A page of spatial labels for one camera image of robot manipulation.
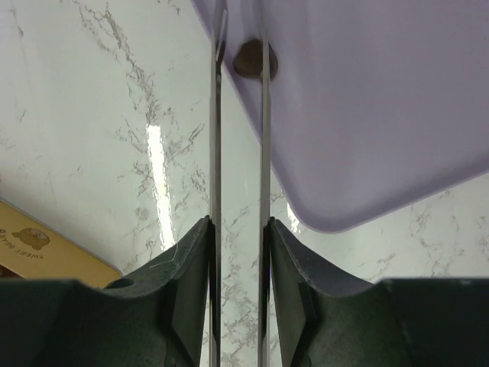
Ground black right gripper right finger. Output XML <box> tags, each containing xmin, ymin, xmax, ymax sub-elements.
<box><xmin>267</xmin><ymin>219</ymin><xmax>488</xmax><ymax>366</ymax></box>

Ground lavender plastic tray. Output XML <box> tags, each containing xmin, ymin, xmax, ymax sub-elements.
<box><xmin>189</xmin><ymin>0</ymin><xmax>489</xmax><ymax>234</ymax></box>

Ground silver tin lid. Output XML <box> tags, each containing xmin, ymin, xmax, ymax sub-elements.
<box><xmin>1</xmin><ymin>202</ymin><xmax>121</xmax><ymax>288</ymax></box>

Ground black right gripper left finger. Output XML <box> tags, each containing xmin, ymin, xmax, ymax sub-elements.
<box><xmin>1</xmin><ymin>217</ymin><xmax>215</xmax><ymax>366</ymax></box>

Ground milk brown chocolate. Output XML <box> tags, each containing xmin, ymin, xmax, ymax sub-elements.
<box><xmin>232</xmin><ymin>38</ymin><xmax>263</xmax><ymax>80</ymax></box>

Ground metal tongs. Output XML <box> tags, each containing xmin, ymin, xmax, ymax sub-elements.
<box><xmin>202</xmin><ymin>1</ymin><xmax>271</xmax><ymax>366</ymax></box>

